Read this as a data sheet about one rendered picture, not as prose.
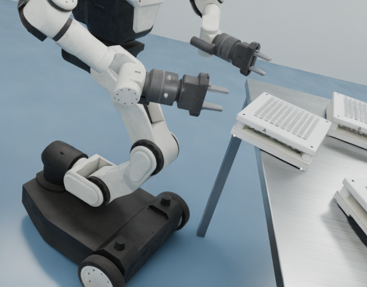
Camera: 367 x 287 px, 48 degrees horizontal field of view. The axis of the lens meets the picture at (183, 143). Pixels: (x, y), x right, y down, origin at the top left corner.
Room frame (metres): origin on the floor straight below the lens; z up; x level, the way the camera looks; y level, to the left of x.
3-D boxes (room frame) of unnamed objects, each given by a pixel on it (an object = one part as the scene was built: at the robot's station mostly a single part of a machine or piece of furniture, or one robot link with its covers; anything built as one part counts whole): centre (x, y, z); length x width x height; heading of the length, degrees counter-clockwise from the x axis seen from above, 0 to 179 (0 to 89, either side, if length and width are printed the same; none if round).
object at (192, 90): (1.00, 0.04, 0.99); 0.12 x 0.10 x 0.13; 101
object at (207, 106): (1.02, -0.04, 0.96); 0.06 x 0.03 x 0.02; 101
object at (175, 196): (1.54, -0.03, 0.10); 0.20 x 0.05 x 0.20; 69
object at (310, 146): (1.16, -0.28, 0.92); 0.25 x 0.24 x 0.02; 159
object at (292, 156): (1.16, -0.28, 0.87); 0.24 x 0.24 x 0.02; 69
